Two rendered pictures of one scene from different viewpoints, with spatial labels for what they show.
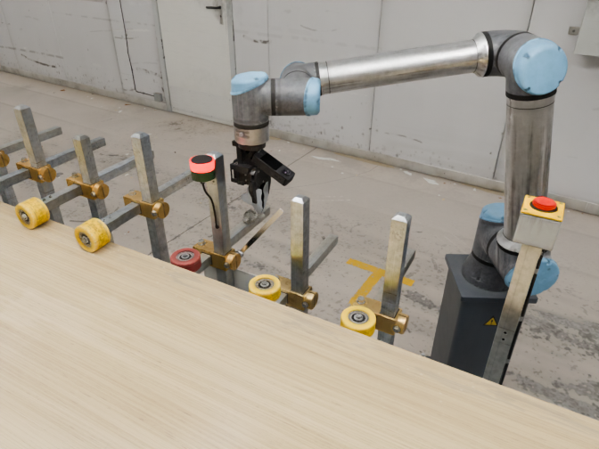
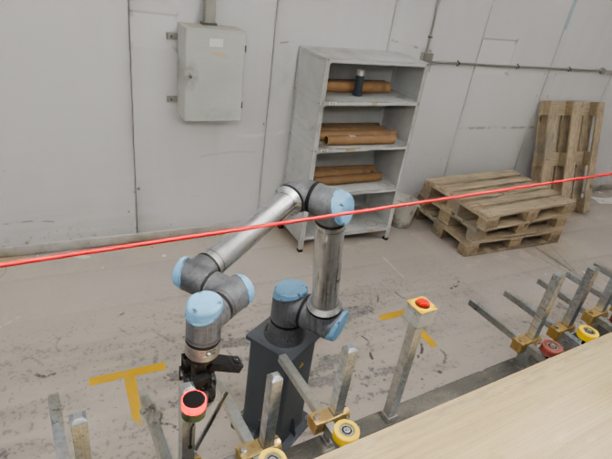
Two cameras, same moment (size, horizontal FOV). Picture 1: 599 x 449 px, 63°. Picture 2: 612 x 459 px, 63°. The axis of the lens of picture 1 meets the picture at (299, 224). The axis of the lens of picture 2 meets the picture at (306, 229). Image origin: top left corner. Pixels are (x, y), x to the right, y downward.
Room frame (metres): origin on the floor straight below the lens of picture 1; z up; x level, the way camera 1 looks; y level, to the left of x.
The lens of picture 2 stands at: (0.53, 0.88, 2.13)
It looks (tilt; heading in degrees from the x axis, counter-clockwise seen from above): 28 degrees down; 298
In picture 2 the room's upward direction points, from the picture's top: 8 degrees clockwise
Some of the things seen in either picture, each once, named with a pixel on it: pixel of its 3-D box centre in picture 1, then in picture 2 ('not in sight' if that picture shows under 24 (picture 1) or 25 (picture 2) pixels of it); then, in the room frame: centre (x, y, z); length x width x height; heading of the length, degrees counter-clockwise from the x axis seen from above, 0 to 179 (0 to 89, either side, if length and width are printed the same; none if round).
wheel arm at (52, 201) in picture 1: (97, 178); not in sight; (1.45, 0.67, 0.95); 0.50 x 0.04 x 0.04; 152
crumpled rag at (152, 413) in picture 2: (250, 214); (151, 411); (1.35, 0.16, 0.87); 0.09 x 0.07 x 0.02; 152
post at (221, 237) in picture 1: (221, 232); (186, 449); (1.14, 0.22, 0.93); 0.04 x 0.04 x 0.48; 62
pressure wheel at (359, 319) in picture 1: (356, 333); (343, 441); (0.83, -0.13, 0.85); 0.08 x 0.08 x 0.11
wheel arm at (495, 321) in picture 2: not in sight; (507, 331); (0.53, -1.11, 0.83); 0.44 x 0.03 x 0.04; 152
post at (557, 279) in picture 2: not in sight; (538, 321); (0.43, -1.10, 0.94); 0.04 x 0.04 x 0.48; 62
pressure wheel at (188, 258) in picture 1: (187, 271); not in sight; (1.07, 0.31, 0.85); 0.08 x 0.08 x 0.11
